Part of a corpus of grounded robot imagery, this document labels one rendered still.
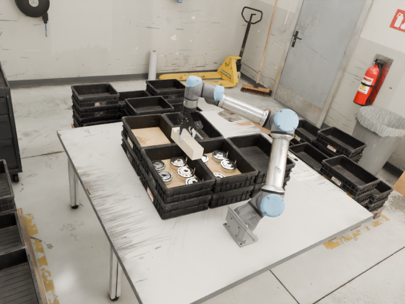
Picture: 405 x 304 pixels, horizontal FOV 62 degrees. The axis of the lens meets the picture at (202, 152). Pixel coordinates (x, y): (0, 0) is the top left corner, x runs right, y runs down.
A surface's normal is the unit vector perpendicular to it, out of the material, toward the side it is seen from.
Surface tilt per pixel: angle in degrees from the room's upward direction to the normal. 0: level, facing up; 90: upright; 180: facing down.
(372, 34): 90
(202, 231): 0
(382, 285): 0
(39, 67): 90
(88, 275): 0
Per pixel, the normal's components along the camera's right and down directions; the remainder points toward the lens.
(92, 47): 0.53, 0.53
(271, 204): 0.00, 0.11
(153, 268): 0.16, -0.83
